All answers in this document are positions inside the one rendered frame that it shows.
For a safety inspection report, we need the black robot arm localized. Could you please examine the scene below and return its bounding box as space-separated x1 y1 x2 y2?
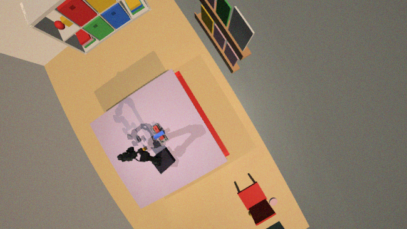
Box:
117 147 162 166

